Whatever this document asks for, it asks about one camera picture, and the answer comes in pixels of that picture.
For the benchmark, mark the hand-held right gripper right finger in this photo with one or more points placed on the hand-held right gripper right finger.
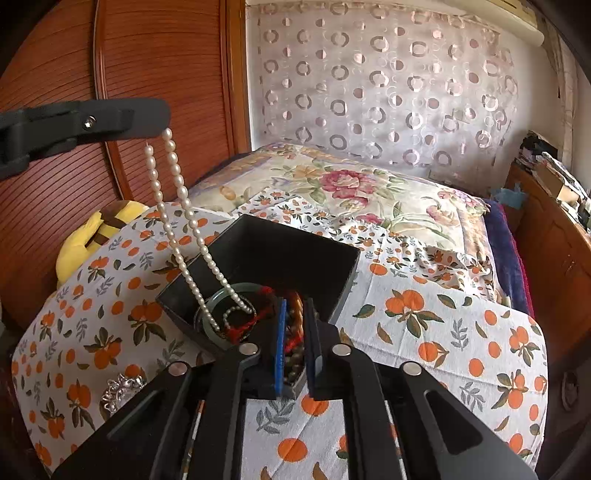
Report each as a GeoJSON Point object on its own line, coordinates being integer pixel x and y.
{"type": "Point", "coordinates": [314, 360]}

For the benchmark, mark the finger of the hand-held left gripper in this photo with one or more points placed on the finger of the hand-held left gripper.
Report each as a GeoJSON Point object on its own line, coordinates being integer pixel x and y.
{"type": "Point", "coordinates": [115, 117]}

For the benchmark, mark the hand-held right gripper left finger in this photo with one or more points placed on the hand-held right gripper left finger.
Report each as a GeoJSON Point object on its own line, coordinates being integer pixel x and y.
{"type": "Point", "coordinates": [280, 350]}

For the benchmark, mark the pale green jade bangle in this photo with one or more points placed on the pale green jade bangle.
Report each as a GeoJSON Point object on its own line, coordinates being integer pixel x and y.
{"type": "Point", "coordinates": [220, 290]}

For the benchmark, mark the black square box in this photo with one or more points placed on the black square box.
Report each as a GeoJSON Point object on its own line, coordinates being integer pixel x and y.
{"type": "Point", "coordinates": [286, 249]}

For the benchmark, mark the wooden wardrobe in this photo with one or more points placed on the wooden wardrobe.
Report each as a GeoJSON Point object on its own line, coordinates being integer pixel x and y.
{"type": "Point", "coordinates": [161, 60]}

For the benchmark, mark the orange fruit print tablecloth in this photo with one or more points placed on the orange fruit print tablecloth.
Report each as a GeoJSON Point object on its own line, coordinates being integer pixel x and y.
{"type": "Point", "coordinates": [415, 332]}

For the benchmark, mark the yellow plush toy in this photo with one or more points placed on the yellow plush toy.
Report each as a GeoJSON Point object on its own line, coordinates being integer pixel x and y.
{"type": "Point", "coordinates": [83, 244]}

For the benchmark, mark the floral quilt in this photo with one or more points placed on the floral quilt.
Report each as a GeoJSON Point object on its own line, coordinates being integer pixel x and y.
{"type": "Point", "coordinates": [351, 184]}

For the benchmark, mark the dark blue blanket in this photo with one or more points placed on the dark blue blanket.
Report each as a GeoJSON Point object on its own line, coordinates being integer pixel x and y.
{"type": "Point", "coordinates": [503, 249]}

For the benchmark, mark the blue plastic bag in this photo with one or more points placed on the blue plastic bag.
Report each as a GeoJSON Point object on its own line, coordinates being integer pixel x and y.
{"type": "Point", "coordinates": [510, 196]}

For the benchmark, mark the sheer circle pattern curtain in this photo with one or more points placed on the sheer circle pattern curtain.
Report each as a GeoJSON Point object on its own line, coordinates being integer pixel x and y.
{"type": "Point", "coordinates": [369, 83]}

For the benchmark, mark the wooden cabinet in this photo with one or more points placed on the wooden cabinet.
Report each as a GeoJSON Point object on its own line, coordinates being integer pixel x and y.
{"type": "Point", "coordinates": [554, 258]}

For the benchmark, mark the pile of papers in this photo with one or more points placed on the pile of papers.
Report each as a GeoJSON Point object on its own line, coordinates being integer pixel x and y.
{"type": "Point", "coordinates": [554, 175]}

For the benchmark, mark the pale window curtain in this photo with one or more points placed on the pale window curtain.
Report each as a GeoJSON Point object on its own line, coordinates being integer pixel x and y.
{"type": "Point", "coordinates": [565, 83]}

